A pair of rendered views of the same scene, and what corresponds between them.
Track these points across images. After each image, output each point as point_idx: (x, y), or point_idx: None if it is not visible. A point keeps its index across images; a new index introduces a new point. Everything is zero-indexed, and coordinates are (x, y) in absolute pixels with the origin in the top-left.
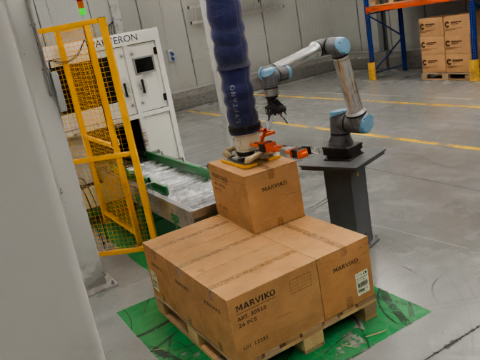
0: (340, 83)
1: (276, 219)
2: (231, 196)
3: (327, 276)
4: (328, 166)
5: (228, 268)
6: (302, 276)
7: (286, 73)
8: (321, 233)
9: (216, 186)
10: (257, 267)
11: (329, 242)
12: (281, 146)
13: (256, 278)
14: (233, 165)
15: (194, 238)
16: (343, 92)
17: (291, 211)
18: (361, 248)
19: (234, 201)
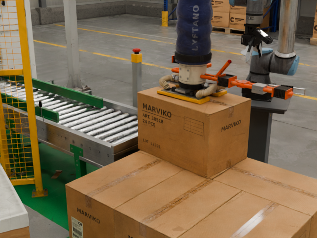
0: (282, 21)
1: (225, 162)
2: (173, 132)
3: (313, 233)
4: (253, 106)
5: (213, 226)
6: (301, 235)
7: (270, 0)
8: (286, 181)
9: (145, 120)
10: (249, 225)
11: (306, 193)
12: (250, 82)
13: None
14: (178, 97)
15: (133, 181)
16: (282, 30)
17: (238, 153)
18: None
19: (178, 140)
